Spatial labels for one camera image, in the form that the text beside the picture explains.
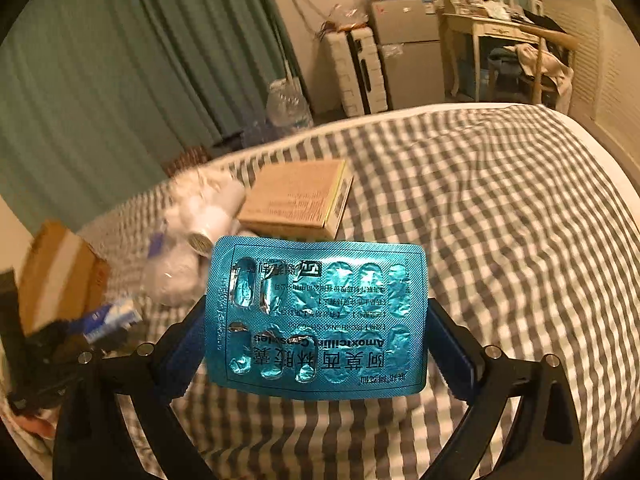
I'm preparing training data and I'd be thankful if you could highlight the white dressing table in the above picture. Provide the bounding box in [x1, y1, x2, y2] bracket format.
[439, 12, 538, 102]

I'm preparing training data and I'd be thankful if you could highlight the green curtain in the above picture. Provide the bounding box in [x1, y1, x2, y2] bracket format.
[1, 0, 299, 232]

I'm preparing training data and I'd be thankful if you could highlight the teal pill blister pack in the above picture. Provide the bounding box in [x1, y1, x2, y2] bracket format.
[205, 236, 428, 401]

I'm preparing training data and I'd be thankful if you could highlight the grey mini fridge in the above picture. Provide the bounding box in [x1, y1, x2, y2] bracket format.
[370, 0, 445, 110]

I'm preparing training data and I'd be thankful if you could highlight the clear plastic water bottle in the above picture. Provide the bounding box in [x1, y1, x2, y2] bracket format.
[142, 231, 205, 307]

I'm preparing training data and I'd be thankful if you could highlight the brown cardboard box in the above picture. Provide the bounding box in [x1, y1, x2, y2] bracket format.
[18, 220, 111, 335]

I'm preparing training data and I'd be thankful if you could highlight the flat tan cardboard box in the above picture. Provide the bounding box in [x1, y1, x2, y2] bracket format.
[238, 159, 354, 240]

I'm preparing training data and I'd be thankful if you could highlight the large clear water jug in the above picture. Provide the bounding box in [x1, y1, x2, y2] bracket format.
[266, 78, 314, 138]

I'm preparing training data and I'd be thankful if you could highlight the white suitcase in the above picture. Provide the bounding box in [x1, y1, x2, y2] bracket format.
[323, 26, 388, 117]

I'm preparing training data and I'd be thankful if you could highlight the checkered bed sheet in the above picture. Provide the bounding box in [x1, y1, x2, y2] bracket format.
[74, 104, 640, 480]

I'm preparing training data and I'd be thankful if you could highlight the blue white medicine box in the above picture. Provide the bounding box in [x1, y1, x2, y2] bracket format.
[67, 297, 142, 344]

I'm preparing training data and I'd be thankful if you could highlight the wooden chair with clothes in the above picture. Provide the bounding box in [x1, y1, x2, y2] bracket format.
[512, 24, 579, 114]

